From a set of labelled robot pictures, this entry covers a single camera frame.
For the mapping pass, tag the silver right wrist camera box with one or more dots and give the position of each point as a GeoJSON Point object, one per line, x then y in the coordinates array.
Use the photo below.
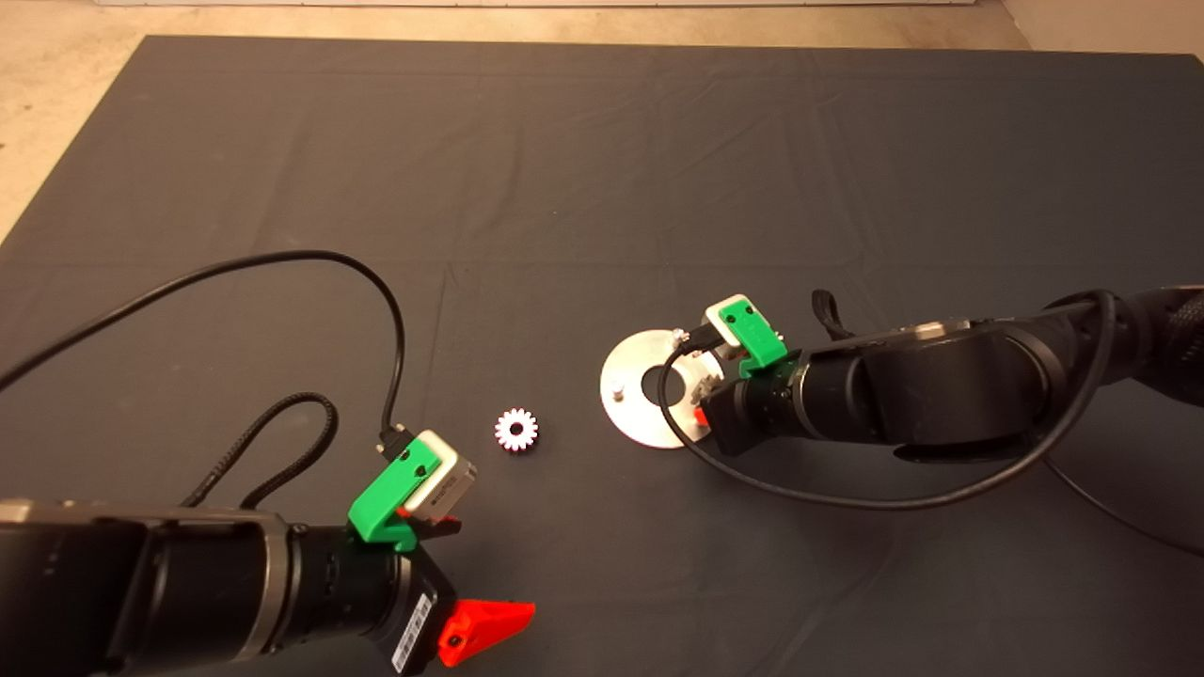
{"type": "Point", "coordinates": [720, 318]}

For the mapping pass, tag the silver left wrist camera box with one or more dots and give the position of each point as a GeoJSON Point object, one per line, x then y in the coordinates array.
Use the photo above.
{"type": "Point", "coordinates": [450, 481]}

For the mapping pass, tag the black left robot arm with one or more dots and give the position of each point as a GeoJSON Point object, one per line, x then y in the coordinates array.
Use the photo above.
{"type": "Point", "coordinates": [141, 592]}

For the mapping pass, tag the green left camera mount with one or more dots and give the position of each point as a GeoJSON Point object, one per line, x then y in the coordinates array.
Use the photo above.
{"type": "Point", "coordinates": [381, 512]}

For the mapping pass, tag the dark grey table cloth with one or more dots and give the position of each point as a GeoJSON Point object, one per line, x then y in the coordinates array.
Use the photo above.
{"type": "Point", "coordinates": [564, 188]}

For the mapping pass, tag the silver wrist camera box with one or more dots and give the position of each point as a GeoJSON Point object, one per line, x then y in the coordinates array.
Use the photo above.
{"type": "Point", "coordinates": [720, 318]}
{"type": "Point", "coordinates": [450, 481]}

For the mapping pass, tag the green right camera mount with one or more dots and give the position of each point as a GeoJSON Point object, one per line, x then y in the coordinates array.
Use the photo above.
{"type": "Point", "coordinates": [757, 334]}

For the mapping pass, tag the round metal carrier plate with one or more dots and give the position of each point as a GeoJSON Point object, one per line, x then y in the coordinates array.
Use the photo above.
{"type": "Point", "coordinates": [625, 418]}

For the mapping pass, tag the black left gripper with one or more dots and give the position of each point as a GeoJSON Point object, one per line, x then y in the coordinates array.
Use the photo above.
{"type": "Point", "coordinates": [381, 597]}

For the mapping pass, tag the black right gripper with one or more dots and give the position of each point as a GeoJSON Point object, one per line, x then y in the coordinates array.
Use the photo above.
{"type": "Point", "coordinates": [752, 414]}

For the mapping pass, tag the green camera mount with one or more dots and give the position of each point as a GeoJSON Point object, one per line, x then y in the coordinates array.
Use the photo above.
{"type": "Point", "coordinates": [757, 334]}
{"type": "Point", "coordinates": [381, 512]}

